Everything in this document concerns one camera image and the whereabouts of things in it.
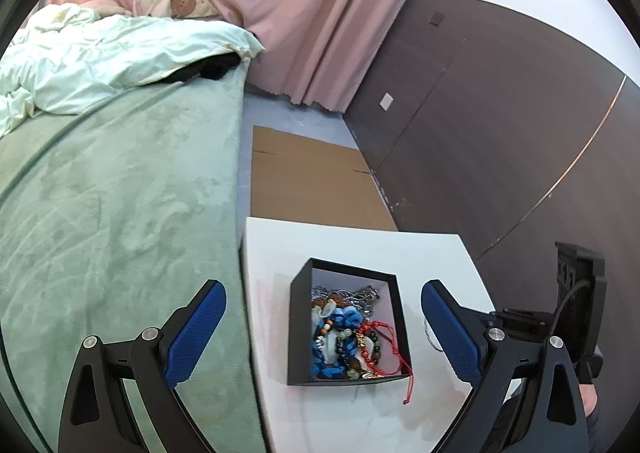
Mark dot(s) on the green bed blanket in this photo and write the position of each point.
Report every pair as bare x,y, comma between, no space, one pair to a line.
110,213

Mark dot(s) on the bear print pillow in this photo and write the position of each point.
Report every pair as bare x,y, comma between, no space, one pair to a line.
180,3

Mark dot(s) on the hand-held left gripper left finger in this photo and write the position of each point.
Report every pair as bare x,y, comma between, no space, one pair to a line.
192,333

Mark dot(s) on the pale green duvet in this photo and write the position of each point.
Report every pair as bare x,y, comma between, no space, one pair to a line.
115,58

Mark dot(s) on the flat cardboard sheet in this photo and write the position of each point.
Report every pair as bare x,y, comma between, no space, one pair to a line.
310,183

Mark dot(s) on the small dark wall plate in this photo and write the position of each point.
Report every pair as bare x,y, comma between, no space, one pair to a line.
438,19

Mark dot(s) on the black jewelry box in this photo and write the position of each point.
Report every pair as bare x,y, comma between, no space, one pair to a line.
299,333

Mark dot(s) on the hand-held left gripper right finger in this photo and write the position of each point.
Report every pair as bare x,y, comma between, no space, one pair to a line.
450,333

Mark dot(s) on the black cloth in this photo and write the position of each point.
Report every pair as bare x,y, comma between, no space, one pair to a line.
215,65

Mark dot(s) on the white wall switch plate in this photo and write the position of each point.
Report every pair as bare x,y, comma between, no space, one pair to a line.
386,101

